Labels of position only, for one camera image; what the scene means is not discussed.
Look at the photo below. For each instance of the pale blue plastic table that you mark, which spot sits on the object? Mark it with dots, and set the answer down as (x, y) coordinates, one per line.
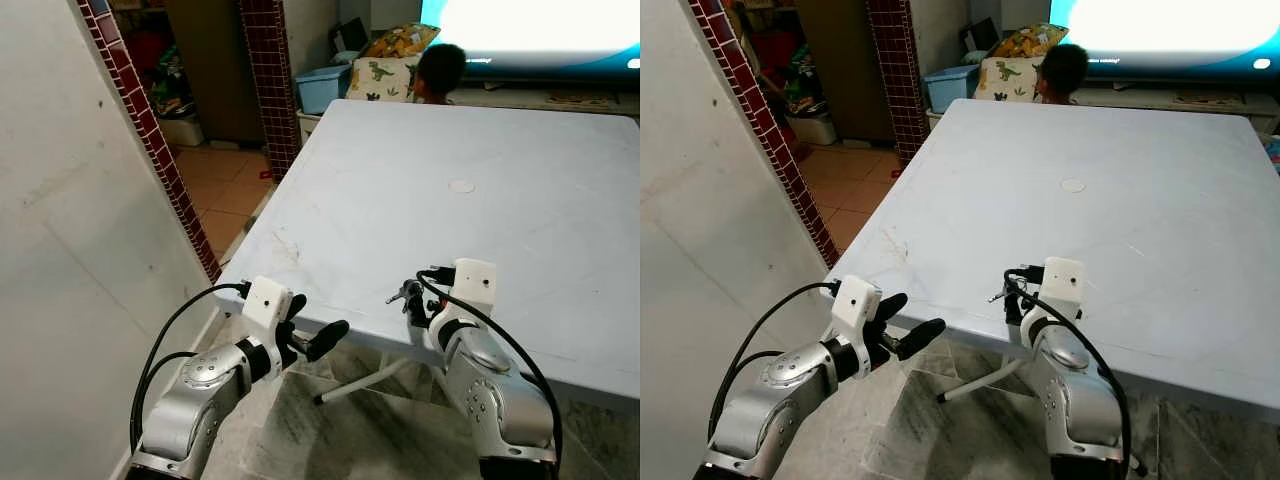
(440, 240)
(1100, 240)

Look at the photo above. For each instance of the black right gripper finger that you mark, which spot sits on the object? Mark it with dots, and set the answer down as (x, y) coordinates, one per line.
(413, 299)
(1009, 297)
(419, 316)
(1014, 315)

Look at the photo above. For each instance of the white low television bench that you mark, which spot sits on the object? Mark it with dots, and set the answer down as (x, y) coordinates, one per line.
(1180, 98)
(560, 98)

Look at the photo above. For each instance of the white round table plug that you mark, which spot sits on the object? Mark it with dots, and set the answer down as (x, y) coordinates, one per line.
(1073, 185)

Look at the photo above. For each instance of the white dinosaur print pillow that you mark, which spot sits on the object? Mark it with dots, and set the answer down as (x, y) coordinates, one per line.
(382, 80)
(1008, 80)

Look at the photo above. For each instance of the blue plastic storage bin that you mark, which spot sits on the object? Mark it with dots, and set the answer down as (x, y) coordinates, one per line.
(322, 90)
(950, 88)

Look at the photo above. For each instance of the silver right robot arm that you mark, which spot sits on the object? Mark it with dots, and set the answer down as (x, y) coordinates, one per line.
(495, 400)
(1075, 400)

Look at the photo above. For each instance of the dark red tiled pillar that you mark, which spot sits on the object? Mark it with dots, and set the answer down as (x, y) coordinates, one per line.
(268, 80)
(897, 80)

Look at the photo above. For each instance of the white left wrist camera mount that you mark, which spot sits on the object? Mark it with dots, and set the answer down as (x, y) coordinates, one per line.
(853, 302)
(265, 302)

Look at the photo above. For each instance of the child with dark hair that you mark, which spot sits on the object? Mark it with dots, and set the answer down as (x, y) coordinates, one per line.
(441, 70)
(1063, 70)

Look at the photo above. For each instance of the white metal table leg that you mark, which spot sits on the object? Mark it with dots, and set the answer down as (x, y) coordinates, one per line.
(985, 378)
(365, 380)

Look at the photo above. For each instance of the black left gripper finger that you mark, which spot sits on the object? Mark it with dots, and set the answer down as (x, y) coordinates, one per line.
(892, 307)
(922, 338)
(327, 339)
(297, 307)

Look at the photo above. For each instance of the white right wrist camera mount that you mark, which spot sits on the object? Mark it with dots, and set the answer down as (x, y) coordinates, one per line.
(473, 282)
(1064, 282)

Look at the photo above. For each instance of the large bright television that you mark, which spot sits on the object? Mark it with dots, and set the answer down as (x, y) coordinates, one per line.
(1170, 30)
(540, 30)

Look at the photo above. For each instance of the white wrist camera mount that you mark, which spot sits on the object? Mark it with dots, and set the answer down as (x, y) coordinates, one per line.
(473, 282)
(853, 302)
(1064, 282)
(265, 302)

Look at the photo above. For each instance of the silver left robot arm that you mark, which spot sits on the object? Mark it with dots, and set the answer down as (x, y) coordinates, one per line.
(200, 400)
(775, 400)

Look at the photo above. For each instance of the yellow patterned pillow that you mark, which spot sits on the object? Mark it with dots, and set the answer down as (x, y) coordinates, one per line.
(1030, 42)
(400, 42)

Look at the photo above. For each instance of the white storage box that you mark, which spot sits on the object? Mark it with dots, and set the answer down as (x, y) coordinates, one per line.
(183, 131)
(812, 130)

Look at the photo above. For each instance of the brown wooden wardrobe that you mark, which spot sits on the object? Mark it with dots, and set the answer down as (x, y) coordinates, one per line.
(210, 70)
(835, 70)

